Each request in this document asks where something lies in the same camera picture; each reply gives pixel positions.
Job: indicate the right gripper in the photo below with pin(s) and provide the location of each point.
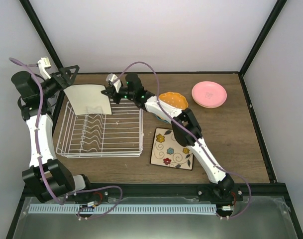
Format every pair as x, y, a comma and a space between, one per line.
113, 93

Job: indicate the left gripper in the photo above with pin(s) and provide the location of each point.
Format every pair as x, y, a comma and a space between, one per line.
66, 81

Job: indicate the cream square plate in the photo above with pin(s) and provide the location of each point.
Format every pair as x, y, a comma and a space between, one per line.
87, 99

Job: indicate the teal dotted plate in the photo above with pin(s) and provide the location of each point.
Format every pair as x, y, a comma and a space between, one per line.
162, 119

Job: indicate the orange dotted scalloped plate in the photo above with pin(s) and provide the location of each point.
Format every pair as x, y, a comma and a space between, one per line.
174, 99

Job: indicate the square floral plate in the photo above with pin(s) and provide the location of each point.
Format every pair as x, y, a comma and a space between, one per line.
167, 152

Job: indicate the pink round plate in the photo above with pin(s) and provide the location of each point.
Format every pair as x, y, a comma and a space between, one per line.
208, 89

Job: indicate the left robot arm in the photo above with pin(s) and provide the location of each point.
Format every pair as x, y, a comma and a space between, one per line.
46, 176

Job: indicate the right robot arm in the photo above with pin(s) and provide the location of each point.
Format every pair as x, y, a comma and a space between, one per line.
186, 129

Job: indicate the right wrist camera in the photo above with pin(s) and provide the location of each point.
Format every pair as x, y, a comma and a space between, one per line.
114, 81

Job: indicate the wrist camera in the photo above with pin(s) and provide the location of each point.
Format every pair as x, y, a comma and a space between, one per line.
114, 81
44, 64

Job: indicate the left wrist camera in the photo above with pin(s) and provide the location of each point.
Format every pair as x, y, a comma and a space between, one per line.
44, 64

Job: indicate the white wire dish rack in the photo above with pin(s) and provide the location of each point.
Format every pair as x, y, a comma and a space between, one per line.
97, 135

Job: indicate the black front frame rail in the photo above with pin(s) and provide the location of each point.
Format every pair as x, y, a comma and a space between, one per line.
172, 190

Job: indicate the slotted cable duct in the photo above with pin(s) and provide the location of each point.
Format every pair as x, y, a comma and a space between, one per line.
191, 209

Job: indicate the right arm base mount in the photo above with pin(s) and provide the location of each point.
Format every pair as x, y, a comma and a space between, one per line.
208, 192

